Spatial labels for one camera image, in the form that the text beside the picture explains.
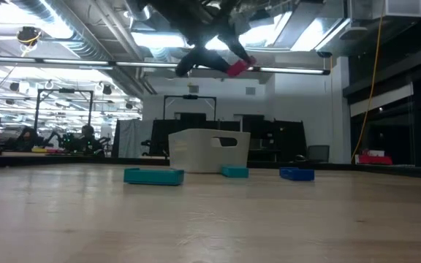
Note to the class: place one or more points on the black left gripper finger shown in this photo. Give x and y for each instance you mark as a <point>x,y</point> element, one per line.
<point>203,60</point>
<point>236,44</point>

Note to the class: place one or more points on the red block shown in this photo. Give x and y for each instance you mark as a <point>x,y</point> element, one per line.
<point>237,68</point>

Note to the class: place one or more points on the small teal block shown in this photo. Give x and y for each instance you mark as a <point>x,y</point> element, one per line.
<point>235,171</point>

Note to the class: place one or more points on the teal tray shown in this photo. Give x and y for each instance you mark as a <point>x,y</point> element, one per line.
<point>154,177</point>

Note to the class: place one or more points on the blue block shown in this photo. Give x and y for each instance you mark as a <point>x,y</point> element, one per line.
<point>297,174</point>

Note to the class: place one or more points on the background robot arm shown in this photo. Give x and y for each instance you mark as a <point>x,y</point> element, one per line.
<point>26,139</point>

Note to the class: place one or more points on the grey office chair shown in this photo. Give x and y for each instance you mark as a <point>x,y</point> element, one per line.
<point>318,153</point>

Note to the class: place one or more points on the black cabinet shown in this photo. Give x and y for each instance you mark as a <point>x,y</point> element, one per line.
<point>280,139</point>

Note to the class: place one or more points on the grey curtain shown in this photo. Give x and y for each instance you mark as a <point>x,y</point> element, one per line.
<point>132,139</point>

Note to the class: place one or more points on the long ceiling light bar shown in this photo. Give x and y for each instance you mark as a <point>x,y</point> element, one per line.
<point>86,63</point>

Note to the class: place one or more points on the person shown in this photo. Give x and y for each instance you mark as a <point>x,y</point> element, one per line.
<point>87,137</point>

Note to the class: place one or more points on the background robot with green lights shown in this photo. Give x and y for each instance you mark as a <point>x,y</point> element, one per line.
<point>68,142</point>

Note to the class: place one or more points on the red box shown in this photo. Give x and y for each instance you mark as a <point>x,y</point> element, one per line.
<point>375,159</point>

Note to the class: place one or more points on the neighbouring work table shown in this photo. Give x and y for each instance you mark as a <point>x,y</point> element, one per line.
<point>49,160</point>

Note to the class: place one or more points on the black rig frame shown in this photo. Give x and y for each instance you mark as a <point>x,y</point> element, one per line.
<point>64,90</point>
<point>190,97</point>

